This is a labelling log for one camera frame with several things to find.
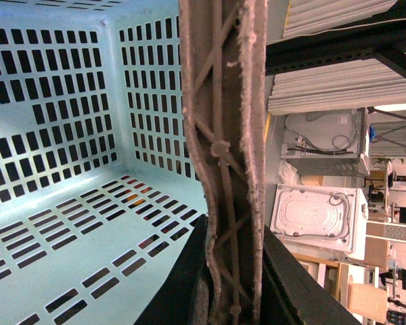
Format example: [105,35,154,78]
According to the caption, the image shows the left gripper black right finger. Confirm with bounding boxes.
[260,227,359,325]

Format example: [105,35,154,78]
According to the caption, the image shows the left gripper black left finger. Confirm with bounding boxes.
[135,215,210,324]

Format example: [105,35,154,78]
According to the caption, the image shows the light blue plastic basket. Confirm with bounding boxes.
[0,1,207,324]

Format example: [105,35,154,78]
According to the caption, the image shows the brown basket handle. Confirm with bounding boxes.
[179,1,268,324]

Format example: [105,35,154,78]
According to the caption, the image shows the white washing machine lower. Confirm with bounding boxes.
[269,184,369,260]

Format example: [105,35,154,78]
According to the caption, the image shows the white washing machine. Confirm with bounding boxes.
[281,108,370,177]
[269,184,369,260]

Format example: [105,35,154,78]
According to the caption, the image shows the white washing machine upper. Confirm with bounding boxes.
[281,108,370,177]

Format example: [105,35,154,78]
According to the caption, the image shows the white vertical blinds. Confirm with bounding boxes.
[267,1,406,115]

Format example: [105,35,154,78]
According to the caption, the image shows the black metal shelf frame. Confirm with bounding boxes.
[265,1,406,79]

